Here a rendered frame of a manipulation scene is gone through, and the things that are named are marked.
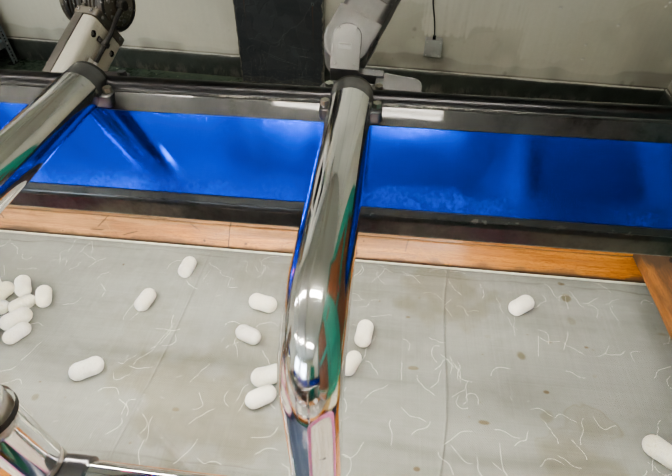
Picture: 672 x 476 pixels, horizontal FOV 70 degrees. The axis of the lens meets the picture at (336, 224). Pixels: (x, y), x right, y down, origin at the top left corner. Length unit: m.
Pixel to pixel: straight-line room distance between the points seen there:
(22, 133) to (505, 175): 0.24
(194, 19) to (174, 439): 2.39
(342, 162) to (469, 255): 0.50
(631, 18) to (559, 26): 0.29
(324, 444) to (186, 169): 0.17
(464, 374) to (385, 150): 0.37
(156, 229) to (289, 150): 0.49
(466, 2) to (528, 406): 2.07
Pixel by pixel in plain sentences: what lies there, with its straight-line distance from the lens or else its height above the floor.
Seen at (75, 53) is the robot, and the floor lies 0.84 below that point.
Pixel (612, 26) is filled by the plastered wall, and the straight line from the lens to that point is 2.61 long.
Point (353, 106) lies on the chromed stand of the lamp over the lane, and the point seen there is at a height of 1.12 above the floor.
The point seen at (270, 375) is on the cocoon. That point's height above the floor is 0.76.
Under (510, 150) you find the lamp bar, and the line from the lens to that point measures 0.28.
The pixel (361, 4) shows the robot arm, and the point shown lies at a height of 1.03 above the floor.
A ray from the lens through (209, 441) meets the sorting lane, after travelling 0.56.
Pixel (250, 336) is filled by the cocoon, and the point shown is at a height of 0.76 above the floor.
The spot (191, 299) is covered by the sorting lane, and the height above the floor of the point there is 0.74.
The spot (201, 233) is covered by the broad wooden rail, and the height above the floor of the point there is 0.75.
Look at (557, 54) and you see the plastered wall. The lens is 2.61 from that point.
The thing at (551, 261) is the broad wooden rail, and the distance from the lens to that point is 0.71.
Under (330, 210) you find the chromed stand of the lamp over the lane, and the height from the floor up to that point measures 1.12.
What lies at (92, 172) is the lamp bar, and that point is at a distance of 0.32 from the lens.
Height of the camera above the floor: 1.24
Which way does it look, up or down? 44 degrees down
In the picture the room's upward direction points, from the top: straight up
